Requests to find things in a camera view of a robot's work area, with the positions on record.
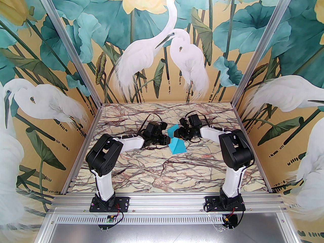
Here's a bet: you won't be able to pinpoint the grey metal sheet panel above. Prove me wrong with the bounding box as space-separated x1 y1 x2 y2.
35 223 300 243

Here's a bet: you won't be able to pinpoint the perforated metal strip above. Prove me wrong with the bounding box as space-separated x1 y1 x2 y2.
50 213 289 225

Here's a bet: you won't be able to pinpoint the aluminium frame rail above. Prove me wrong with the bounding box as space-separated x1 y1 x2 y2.
52 193 283 214

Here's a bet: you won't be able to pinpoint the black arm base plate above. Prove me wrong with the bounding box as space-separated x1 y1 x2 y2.
90 196 130 213
205 196 246 212

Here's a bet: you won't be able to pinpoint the red black power wires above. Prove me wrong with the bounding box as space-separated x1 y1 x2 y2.
222 207 244 225
113 204 125 224

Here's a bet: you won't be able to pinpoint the aluminium frame post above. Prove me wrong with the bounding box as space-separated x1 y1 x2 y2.
32 0 102 106
233 0 298 106

